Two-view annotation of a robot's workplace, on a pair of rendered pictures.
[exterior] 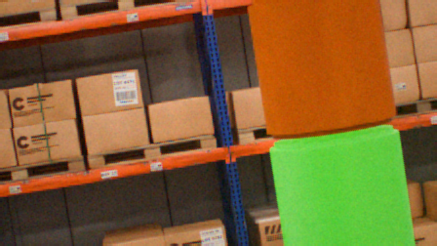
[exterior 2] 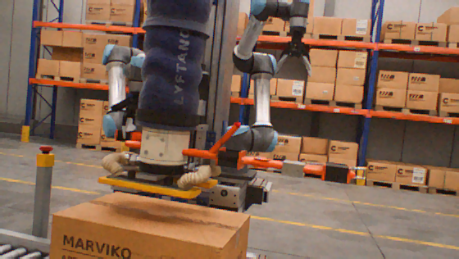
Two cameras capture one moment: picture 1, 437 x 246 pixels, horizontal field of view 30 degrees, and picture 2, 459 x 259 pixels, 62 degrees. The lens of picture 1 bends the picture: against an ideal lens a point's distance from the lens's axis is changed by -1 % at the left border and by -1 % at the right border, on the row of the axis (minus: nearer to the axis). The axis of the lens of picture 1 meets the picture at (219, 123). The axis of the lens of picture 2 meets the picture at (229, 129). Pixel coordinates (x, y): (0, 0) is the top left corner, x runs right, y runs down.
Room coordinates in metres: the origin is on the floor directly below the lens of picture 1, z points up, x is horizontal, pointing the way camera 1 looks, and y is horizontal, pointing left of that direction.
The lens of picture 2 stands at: (-0.46, -2.25, 1.35)
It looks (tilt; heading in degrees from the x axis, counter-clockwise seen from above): 3 degrees down; 17
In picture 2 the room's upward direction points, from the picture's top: 6 degrees clockwise
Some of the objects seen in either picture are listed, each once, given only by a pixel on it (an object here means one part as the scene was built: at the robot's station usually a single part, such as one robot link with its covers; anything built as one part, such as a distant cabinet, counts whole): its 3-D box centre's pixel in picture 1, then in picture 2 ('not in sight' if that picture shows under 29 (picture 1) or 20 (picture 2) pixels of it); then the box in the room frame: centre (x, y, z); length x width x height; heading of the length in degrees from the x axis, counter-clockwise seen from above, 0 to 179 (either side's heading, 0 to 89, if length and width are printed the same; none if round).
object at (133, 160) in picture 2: not in sight; (162, 166); (0.78, -1.65, 1.12); 0.34 x 0.25 x 0.06; 91
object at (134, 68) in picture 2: not in sight; (138, 69); (1.04, -1.36, 1.48); 0.09 x 0.08 x 0.11; 46
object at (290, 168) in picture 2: not in sight; (293, 168); (0.79, -2.11, 1.18); 0.07 x 0.07 x 0.04; 1
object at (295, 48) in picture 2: not in sight; (296, 43); (1.19, -2.02, 1.66); 0.09 x 0.08 x 0.12; 6
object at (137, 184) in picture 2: not in sight; (149, 181); (0.68, -1.65, 1.08); 0.34 x 0.10 x 0.05; 91
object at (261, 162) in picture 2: not in sight; (225, 152); (0.91, -1.84, 1.18); 0.93 x 0.30 x 0.04; 91
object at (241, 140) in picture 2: not in sight; (238, 138); (1.38, -1.75, 1.20); 0.13 x 0.12 x 0.14; 122
